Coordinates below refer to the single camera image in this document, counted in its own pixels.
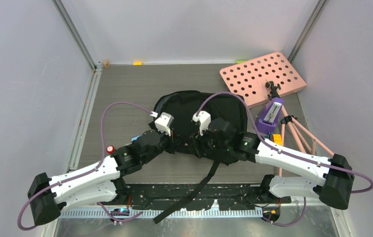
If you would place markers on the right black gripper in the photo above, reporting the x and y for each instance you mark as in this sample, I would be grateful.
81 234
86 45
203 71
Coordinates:
198 140

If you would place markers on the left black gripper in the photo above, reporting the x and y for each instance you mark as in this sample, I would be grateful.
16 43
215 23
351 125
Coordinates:
171 145

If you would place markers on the black backpack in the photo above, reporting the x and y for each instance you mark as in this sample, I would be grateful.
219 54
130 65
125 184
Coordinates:
182 105

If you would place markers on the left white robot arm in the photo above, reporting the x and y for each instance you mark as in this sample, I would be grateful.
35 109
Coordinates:
103 181

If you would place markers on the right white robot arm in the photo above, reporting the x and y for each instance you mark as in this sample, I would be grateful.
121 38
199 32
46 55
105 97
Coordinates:
328 179

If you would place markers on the blue eraser pen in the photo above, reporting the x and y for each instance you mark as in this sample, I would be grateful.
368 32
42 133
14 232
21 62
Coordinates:
135 138

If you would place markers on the red black stamp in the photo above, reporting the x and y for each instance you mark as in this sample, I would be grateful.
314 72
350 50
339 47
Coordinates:
110 149

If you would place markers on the colourful toy train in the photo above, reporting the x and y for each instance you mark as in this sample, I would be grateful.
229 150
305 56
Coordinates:
277 139

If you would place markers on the purple metronome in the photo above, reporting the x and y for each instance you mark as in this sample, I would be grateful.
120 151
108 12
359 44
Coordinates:
269 115

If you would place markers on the pink perforated stand board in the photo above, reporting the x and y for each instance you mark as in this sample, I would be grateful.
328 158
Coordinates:
248 79

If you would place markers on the pink tripod legs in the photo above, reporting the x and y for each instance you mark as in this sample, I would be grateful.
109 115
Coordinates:
303 138

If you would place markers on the green block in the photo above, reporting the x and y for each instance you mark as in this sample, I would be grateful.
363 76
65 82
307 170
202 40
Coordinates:
240 61

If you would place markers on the small wooden cork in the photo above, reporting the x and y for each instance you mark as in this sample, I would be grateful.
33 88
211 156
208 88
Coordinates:
105 63

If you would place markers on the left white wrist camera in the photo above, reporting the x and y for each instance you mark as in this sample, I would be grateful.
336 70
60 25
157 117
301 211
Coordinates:
162 123

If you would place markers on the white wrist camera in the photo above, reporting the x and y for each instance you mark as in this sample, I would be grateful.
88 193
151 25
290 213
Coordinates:
162 123
203 119

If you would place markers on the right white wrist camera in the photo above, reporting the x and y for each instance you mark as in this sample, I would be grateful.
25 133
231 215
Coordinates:
203 119

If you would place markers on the slotted aluminium rail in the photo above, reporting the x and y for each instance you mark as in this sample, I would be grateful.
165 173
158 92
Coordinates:
213 212

